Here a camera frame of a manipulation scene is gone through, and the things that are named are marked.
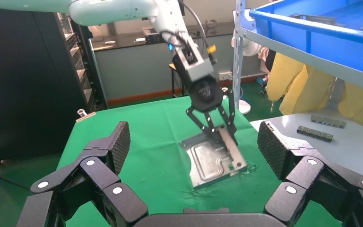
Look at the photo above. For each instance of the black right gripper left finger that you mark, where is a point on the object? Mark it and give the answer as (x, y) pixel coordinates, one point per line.
(103, 169)

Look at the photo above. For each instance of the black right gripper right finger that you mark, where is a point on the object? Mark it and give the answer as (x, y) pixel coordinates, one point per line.
(306, 175)

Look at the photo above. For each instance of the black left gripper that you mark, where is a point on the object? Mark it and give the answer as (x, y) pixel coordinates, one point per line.
(206, 94)

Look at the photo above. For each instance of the stamped sheet metal plate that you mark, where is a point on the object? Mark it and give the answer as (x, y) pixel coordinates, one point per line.
(313, 18)
(206, 163)

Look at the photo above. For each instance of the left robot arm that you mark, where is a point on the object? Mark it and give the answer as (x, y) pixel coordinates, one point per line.
(112, 12)

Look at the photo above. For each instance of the grey slotted metal bar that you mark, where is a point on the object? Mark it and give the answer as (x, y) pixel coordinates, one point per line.
(315, 133)
(328, 121)

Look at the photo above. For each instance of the white power strip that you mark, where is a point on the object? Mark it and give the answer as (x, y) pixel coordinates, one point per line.
(225, 75)

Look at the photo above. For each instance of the silver binder clip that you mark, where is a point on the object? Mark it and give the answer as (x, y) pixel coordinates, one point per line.
(86, 116)

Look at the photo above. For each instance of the green table mat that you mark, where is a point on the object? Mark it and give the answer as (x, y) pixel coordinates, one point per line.
(156, 141)

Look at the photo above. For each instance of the white standing fan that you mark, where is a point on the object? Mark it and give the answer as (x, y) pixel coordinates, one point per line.
(252, 48)

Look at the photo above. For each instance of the grey counter with dark top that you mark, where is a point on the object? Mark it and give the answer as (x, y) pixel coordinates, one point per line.
(137, 72)

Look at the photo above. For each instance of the white metal shelf rack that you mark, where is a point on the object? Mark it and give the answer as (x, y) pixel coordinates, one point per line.
(310, 61)

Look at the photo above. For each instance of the black device box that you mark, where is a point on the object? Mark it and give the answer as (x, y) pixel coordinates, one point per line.
(151, 35)

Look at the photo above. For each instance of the black equipment cabinet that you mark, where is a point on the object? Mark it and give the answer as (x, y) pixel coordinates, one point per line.
(28, 78)

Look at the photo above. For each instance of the blue plastic bin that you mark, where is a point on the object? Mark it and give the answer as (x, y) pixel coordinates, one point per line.
(331, 44)

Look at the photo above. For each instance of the black frame stool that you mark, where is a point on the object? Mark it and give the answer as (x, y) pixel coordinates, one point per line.
(176, 80)

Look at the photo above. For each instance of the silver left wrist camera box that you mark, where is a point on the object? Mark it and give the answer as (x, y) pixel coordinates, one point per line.
(197, 67)

